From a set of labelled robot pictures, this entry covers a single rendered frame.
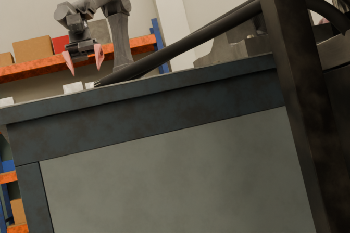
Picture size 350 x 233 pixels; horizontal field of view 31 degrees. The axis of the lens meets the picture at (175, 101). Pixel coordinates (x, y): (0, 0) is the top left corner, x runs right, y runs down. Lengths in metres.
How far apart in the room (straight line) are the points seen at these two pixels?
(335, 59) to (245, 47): 0.32
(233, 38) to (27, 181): 0.69
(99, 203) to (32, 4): 6.31
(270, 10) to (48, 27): 6.46
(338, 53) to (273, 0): 0.27
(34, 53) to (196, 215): 5.71
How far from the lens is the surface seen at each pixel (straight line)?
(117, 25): 2.31
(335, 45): 1.36
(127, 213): 1.40
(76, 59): 2.05
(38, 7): 7.60
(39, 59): 6.87
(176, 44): 1.44
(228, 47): 1.73
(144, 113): 1.41
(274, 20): 1.14
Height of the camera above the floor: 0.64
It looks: 4 degrees up
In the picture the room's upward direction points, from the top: 13 degrees counter-clockwise
